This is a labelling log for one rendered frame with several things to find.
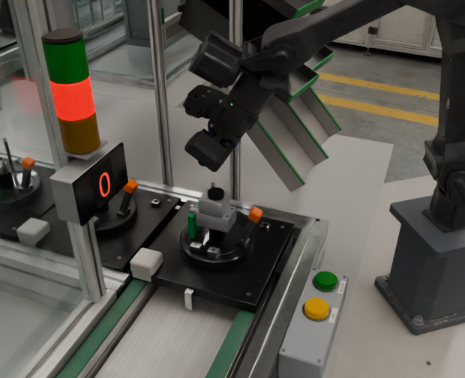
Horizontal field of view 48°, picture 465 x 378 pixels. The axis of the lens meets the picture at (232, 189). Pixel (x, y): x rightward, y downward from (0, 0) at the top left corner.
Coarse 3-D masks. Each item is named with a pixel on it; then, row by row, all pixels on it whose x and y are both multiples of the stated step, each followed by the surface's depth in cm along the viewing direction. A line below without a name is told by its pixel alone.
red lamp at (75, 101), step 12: (60, 84) 64; (72, 84) 64; (84, 84) 65; (60, 96) 65; (72, 96) 65; (84, 96) 66; (60, 108) 66; (72, 108) 66; (84, 108) 67; (72, 120) 67
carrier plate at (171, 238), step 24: (240, 216) 107; (168, 240) 100; (264, 240) 100; (288, 240) 101; (168, 264) 94; (264, 264) 94; (192, 288) 90; (216, 288) 89; (240, 288) 89; (264, 288) 89
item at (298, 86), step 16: (192, 0) 100; (208, 0) 108; (224, 0) 111; (192, 16) 102; (208, 16) 100; (224, 16) 99; (256, 16) 109; (192, 32) 104; (208, 32) 102; (224, 32) 100; (256, 32) 111; (304, 64) 108; (304, 80) 108
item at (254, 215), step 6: (246, 210) 92; (252, 210) 91; (258, 210) 91; (246, 216) 91; (252, 216) 91; (258, 216) 90; (252, 222) 92; (246, 228) 93; (246, 234) 94; (240, 240) 95
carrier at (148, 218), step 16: (144, 192) 114; (112, 208) 105; (128, 208) 104; (144, 208) 109; (160, 208) 109; (96, 224) 100; (112, 224) 101; (128, 224) 103; (144, 224) 104; (160, 224) 105; (112, 240) 100; (128, 240) 100; (144, 240) 100; (112, 256) 96; (128, 256) 96
